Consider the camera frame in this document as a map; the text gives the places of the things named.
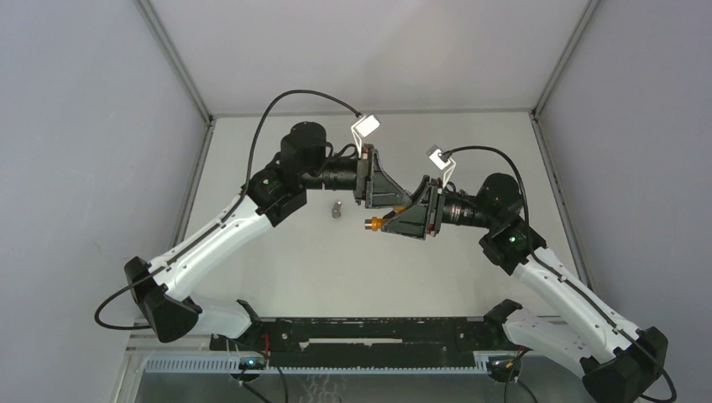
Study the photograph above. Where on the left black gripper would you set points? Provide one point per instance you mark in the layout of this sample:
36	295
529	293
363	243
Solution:
373	187

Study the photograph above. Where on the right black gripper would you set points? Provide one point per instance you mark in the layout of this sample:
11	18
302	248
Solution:
424	214

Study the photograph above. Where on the orange faucet body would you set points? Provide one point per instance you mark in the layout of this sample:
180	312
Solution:
376	223

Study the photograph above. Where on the silver metal faucet fitting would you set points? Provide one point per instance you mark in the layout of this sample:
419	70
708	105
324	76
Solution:
337	210

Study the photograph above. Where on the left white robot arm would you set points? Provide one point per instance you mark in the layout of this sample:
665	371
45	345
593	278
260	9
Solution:
163	286

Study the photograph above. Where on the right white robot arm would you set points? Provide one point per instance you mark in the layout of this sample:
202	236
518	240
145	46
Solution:
616	360

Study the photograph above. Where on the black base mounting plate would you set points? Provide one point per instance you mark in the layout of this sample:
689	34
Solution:
394	343

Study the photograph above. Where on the right green circuit board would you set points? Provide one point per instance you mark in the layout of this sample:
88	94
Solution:
500	366

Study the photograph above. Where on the green circuit board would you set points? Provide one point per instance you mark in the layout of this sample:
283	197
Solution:
500	366
252	363

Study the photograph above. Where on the left green circuit board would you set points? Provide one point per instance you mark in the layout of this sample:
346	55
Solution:
252	363

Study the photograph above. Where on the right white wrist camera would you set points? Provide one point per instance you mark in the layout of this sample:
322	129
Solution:
444	162

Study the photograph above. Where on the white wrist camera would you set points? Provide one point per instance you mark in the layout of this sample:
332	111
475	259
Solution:
363	127
444	162

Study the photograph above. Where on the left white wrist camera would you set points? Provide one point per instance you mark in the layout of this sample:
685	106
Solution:
363	127

